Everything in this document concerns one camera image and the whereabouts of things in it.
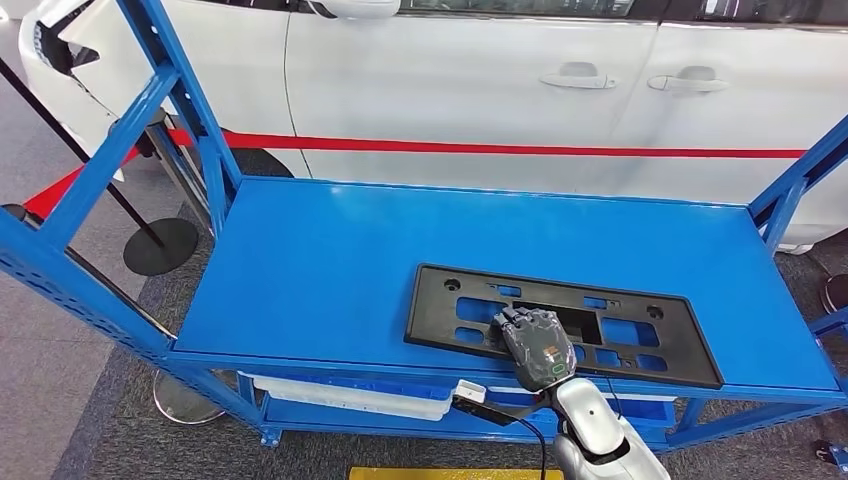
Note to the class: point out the chrome stanchion post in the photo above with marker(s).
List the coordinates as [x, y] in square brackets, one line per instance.
[189, 404]
[182, 179]

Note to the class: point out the black stanchion with round base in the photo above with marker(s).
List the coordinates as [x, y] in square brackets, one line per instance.
[162, 248]

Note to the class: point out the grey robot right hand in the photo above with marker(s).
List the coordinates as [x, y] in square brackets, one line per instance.
[540, 354]

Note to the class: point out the white car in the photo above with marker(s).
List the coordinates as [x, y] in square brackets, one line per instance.
[464, 86]

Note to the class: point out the yellow floor tape square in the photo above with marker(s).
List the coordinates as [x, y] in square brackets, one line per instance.
[457, 474]

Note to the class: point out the blue metal shelf rack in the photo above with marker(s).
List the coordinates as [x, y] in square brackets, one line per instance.
[331, 265]

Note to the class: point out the black plastic plate frame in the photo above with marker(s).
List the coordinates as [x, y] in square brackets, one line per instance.
[424, 318]

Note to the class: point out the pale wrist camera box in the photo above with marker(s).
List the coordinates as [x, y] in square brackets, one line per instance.
[470, 391]

